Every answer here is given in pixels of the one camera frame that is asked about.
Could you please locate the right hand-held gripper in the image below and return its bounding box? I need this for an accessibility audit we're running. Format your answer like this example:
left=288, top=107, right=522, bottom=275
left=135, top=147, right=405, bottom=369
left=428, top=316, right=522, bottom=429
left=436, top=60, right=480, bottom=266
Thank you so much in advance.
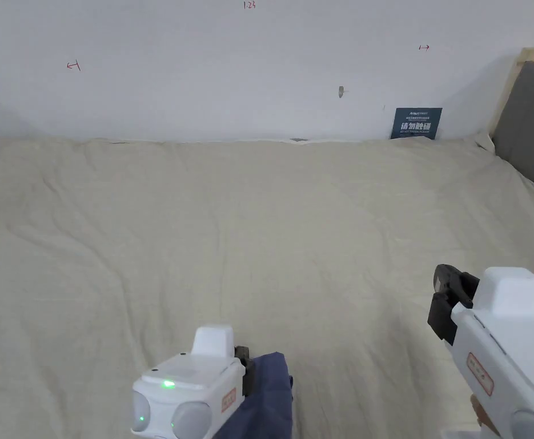
left=427, top=264, right=534, bottom=439

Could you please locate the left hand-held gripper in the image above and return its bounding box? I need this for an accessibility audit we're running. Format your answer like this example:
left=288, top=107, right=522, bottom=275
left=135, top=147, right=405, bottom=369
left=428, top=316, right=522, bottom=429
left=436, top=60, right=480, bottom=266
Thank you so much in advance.
left=130, top=324, right=256, bottom=439

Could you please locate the dark blue garment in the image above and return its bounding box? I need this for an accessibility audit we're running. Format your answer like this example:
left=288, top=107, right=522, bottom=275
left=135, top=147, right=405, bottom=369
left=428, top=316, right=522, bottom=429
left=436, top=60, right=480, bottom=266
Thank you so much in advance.
left=222, top=351, right=294, bottom=439

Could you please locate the person's right hand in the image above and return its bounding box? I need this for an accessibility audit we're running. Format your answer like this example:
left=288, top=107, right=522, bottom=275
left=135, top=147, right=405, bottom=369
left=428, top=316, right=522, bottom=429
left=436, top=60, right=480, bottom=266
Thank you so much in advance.
left=469, top=395, right=492, bottom=432

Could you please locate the bed with beige sheet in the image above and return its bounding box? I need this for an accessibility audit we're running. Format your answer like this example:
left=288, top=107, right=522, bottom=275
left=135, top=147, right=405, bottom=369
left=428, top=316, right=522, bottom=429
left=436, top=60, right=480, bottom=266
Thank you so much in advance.
left=0, top=135, right=534, bottom=439

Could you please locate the dark blue sign card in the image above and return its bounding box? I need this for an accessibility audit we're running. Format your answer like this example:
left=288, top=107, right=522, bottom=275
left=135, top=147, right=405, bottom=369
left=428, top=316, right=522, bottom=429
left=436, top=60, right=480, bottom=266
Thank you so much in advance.
left=390, top=107, right=443, bottom=140

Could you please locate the grey padded headboard, wooden frame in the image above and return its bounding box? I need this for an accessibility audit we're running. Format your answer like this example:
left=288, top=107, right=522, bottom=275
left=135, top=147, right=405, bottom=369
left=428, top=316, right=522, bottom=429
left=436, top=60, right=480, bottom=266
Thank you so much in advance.
left=488, top=47, right=534, bottom=202

